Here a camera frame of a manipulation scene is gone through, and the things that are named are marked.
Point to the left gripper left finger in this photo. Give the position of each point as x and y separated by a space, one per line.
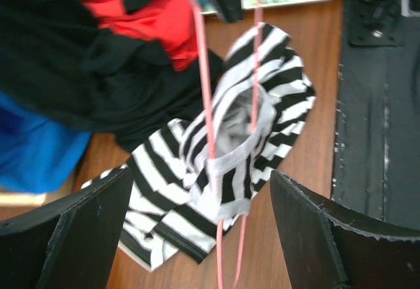
68 243

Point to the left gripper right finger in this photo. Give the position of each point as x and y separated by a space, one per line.
326 245

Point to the pink wire hanger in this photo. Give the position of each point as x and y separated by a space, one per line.
206 95

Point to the black white striped tank top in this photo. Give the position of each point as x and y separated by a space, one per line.
179 193

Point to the blue tank top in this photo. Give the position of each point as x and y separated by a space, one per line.
37 154

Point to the wooden clothes rack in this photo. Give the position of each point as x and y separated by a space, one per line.
24 199

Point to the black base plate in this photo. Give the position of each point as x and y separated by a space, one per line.
376 163

